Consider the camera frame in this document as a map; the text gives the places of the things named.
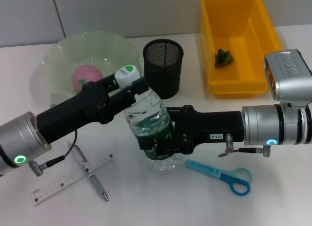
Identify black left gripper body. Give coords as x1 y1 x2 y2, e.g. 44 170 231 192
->
36 80 124 144

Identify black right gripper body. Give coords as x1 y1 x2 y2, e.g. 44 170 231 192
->
168 104 245 155

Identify clear water bottle green label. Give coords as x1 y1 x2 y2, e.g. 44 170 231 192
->
114 64 182 171

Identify pink peach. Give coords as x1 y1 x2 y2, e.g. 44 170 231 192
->
72 64 104 93

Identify green plastic wrapper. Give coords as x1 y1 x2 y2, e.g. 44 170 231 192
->
214 48 235 67

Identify black mesh pen holder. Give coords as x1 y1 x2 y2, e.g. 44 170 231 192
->
142 38 184 100

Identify pale green glass fruit plate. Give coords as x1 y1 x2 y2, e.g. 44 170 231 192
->
40 30 143 108

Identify blue scissors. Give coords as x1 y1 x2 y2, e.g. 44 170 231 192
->
185 159 252 195

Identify silver ballpoint pen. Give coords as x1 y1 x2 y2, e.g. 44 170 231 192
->
67 141 110 202

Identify clear plastic ruler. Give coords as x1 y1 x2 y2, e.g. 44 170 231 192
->
30 150 114 207

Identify yellow plastic bin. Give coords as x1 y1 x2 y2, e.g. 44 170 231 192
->
199 0 284 99

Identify right gripper black plug cable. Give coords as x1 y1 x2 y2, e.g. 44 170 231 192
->
217 133 273 159

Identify gripper black plug cable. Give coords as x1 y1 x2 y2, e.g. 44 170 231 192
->
217 133 273 159
27 128 78 177

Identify left gripper black plug cable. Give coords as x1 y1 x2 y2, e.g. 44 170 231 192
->
27 128 78 177

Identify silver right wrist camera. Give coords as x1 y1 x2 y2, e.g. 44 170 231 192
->
264 49 312 109

